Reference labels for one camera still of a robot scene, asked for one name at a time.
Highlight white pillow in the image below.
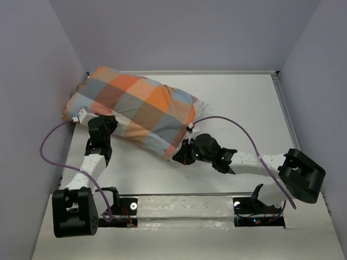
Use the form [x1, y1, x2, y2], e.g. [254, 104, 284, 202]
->
[169, 99, 208, 161]

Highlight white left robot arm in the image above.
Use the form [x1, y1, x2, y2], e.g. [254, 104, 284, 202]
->
[52, 114, 120, 238]

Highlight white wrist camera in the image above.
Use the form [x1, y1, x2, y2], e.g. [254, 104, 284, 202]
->
[72, 106, 95, 126]
[186, 122, 200, 135]

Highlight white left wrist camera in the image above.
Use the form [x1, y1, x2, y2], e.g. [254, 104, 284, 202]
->
[72, 106, 95, 126]

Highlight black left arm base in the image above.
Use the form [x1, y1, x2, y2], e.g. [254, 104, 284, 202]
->
[99, 187, 138, 228]

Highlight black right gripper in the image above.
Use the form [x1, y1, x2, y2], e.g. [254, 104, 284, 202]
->
[172, 138, 214, 165]

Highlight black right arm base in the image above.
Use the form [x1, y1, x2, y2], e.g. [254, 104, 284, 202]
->
[233, 184, 285, 228]

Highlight colourful checked pillowcase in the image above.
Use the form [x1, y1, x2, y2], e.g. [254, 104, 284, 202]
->
[62, 67, 198, 160]

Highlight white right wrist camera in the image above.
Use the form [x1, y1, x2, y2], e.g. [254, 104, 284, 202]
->
[186, 122, 200, 135]

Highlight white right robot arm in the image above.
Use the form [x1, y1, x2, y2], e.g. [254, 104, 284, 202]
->
[172, 134, 326, 212]

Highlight aluminium table edge rail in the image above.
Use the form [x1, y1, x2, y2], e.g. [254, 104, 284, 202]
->
[85, 69, 280, 77]

